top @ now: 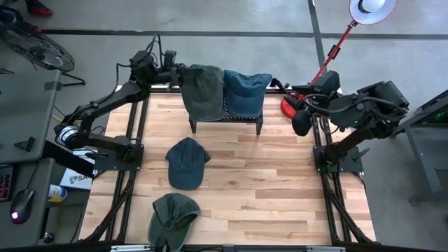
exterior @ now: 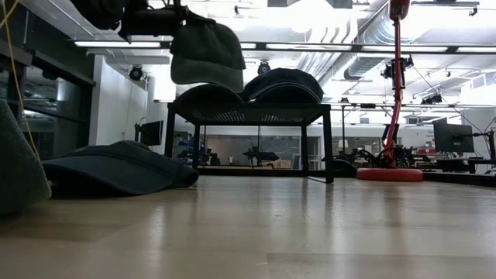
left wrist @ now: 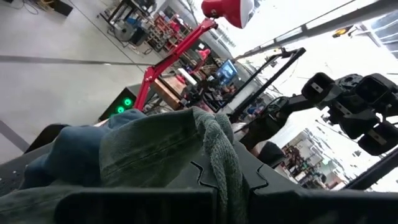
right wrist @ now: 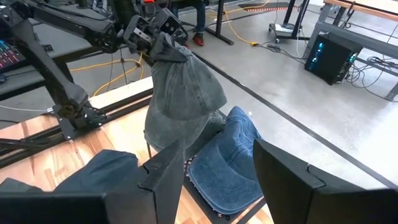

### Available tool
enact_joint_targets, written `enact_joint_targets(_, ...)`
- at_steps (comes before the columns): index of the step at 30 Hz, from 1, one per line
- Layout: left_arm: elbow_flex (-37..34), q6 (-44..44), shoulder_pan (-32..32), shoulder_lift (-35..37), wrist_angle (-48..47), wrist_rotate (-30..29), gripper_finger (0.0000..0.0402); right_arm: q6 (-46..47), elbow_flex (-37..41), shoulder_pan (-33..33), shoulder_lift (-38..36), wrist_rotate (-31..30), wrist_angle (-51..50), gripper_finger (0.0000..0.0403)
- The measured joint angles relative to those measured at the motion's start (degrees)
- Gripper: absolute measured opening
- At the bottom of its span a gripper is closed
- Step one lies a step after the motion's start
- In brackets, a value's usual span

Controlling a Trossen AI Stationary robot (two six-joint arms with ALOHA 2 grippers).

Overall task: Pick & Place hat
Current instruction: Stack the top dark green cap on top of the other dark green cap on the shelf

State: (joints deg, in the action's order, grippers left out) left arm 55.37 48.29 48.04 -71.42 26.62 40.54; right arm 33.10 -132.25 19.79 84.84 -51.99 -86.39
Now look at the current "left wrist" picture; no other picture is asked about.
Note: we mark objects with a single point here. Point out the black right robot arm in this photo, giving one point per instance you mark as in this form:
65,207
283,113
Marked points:
292,104

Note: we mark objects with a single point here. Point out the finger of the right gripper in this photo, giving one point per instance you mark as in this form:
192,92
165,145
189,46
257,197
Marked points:
318,88
379,140

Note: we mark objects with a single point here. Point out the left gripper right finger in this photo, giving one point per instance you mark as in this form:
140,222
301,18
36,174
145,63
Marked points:
311,208

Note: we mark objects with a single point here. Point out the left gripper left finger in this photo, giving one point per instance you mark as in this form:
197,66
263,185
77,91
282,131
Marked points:
140,205

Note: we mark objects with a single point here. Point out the blue baseball cap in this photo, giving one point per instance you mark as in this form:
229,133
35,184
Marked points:
71,149

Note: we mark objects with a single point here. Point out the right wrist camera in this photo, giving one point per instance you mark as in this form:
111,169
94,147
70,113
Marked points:
374,88

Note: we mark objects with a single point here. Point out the red desk lamp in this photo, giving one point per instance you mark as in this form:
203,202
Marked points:
174,56

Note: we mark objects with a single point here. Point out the olive green baseball cap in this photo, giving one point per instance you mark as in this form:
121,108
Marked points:
149,149

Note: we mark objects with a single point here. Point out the lit blue monitor screen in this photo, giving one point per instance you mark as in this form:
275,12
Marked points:
227,71

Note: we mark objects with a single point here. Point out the black cart with green lights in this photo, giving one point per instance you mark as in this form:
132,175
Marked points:
119,105

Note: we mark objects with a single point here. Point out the long ceiling light bar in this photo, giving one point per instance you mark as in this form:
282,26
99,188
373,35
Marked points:
326,21

